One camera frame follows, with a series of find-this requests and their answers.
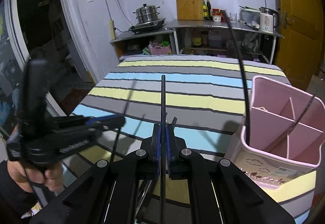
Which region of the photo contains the black chopstick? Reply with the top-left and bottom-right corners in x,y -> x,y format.
110,79 -> 137,165
220,10 -> 252,145
265,93 -> 316,153
160,75 -> 166,224

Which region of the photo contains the metal kitchen shelf table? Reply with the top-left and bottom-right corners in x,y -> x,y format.
166,19 -> 283,65

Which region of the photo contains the person's left hand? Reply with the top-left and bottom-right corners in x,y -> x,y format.
7,160 -> 63,193

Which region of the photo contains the striped tablecloth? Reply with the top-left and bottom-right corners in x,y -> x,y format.
61,54 -> 318,224

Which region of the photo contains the pink storage basket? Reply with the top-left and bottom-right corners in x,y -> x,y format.
149,46 -> 171,55

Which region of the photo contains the low wooden side shelf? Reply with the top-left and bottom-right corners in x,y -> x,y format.
110,27 -> 176,62

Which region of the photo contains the black induction cooker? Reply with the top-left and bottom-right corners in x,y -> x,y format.
128,18 -> 166,34

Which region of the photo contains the pink plastic utensil holder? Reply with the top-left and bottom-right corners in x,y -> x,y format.
225,76 -> 324,189

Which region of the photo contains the stainless steel steamer pot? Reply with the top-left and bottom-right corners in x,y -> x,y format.
134,4 -> 160,23

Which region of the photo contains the red lidded jar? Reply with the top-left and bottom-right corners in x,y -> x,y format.
211,9 -> 222,22

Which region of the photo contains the dark oil bottle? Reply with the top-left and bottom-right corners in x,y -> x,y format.
207,0 -> 212,21

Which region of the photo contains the wooden cutting board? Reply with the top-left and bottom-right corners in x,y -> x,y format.
176,0 -> 203,21

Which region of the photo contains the clear storage container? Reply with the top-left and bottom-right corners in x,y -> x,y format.
240,6 -> 261,27

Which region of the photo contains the white electric kettle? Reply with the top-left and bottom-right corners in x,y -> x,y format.
259,7 -> 280,32

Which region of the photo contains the yellow wooden door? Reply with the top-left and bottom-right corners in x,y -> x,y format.
275,0 -> 324,90

